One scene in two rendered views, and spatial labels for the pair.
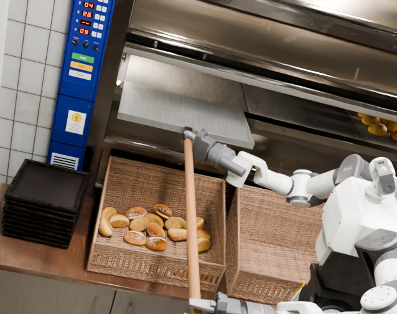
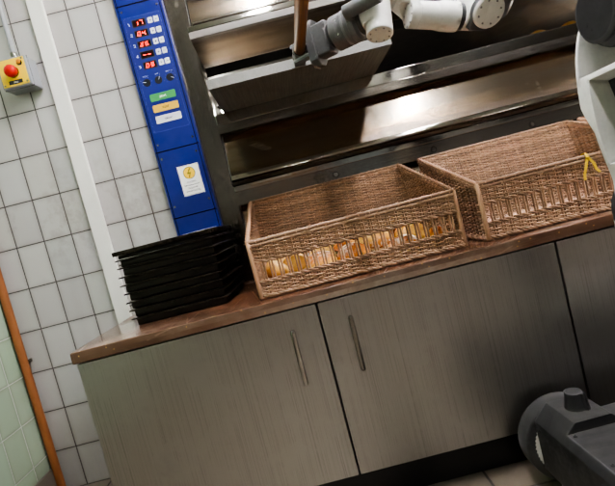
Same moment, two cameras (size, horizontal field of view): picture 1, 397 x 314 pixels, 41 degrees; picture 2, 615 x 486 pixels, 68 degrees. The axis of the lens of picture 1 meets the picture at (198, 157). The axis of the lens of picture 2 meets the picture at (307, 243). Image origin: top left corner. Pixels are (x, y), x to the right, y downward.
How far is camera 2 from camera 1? 1.46 m
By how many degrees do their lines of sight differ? 27
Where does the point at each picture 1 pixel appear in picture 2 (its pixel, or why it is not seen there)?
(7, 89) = (103, 183)
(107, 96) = (211, 132)
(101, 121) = (221, 167)
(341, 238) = not seen: outside the picture
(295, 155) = (463, 91)
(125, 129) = (251, 161)
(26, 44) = (101, 119)
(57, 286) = (227, 340)
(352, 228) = not seen: outside the picture
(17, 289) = (173, 378)
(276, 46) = not seen: outside the picture
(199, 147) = (314, 39)
